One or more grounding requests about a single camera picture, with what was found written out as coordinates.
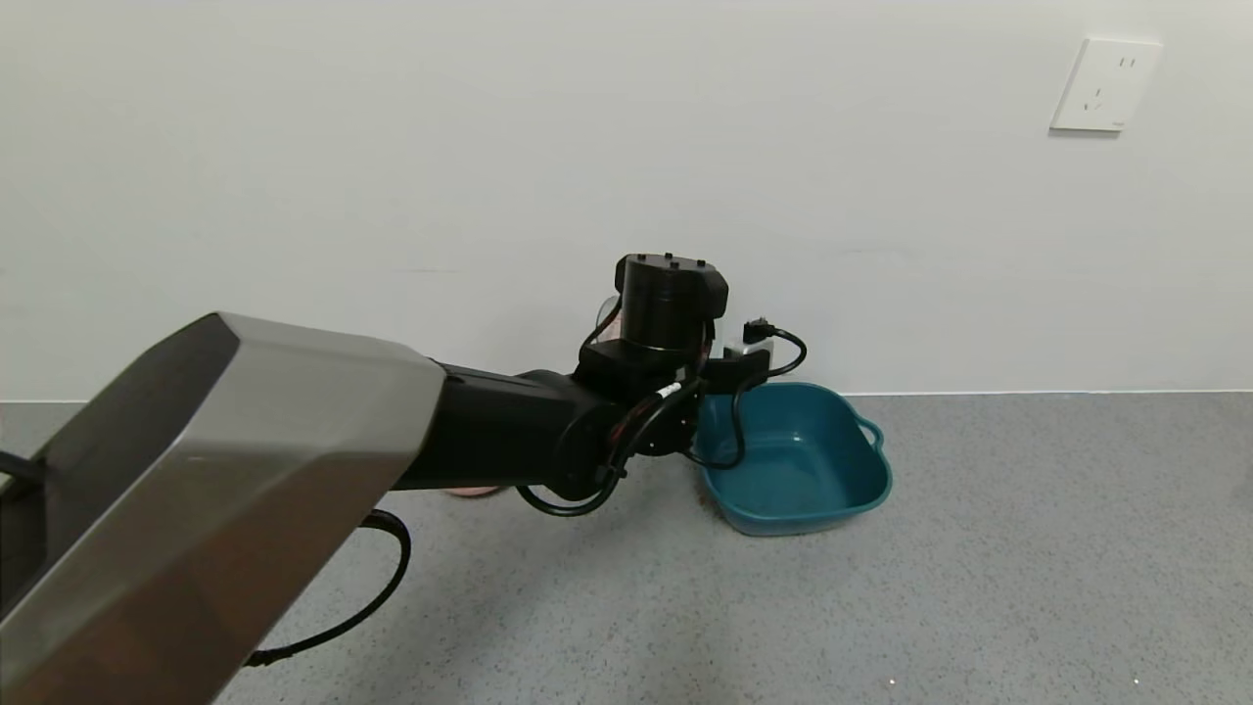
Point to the teal square plastic tray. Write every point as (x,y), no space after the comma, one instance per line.
(812,470)

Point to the transparent teal ribbed cup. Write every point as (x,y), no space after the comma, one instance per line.
(607,318)

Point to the silver and black left arm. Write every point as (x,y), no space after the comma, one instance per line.
(245,441)

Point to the pink plastic bowl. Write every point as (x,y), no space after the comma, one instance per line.
(478,492)

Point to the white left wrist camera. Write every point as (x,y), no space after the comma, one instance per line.
(749,345)

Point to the white wall socket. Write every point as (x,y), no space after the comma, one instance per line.
(1104,86)

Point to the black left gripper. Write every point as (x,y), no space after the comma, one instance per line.
(734,374)

